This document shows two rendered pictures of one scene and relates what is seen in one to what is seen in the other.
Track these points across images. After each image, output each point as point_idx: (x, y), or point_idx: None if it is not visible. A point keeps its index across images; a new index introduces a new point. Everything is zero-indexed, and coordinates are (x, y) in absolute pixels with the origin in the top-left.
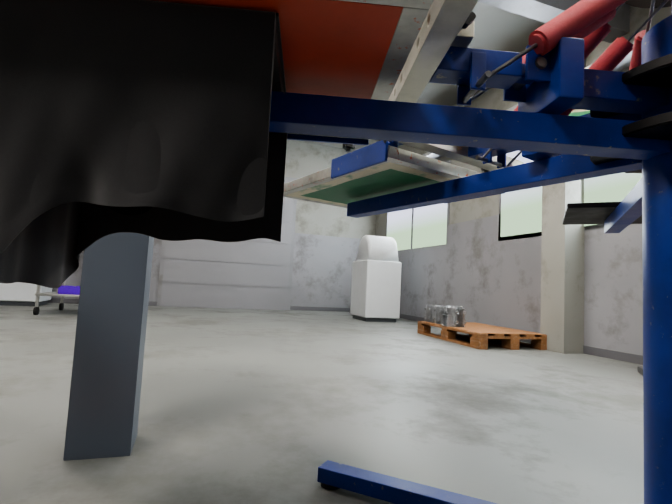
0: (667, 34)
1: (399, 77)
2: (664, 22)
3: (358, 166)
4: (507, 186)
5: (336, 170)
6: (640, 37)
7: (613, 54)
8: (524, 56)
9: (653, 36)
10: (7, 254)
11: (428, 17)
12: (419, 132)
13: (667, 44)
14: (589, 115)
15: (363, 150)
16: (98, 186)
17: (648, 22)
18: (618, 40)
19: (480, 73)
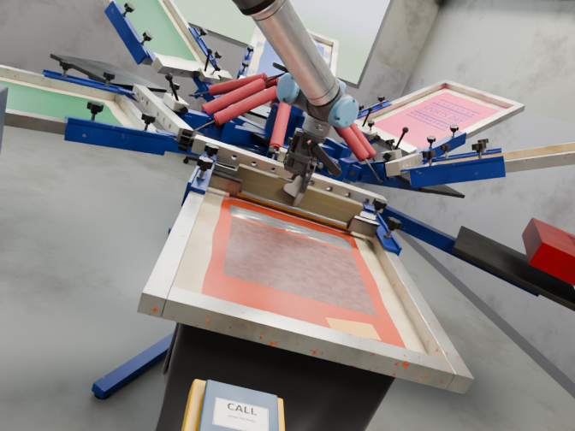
0: (297, 124)
1: (269, 165)
2: (299, 117)
3: (123, 146)
4: (192, 155)
5: (79, 135)
6: (264, 80)
7: (258, 91)
8: (283, 139)
9: (292, 119)
10: None
11: (329, 185)
12: None
13: (295, 128)
14: (249, 132)
15: (134, 133)
16: None
17: (271, 77)
18: (263, 85)
19: None
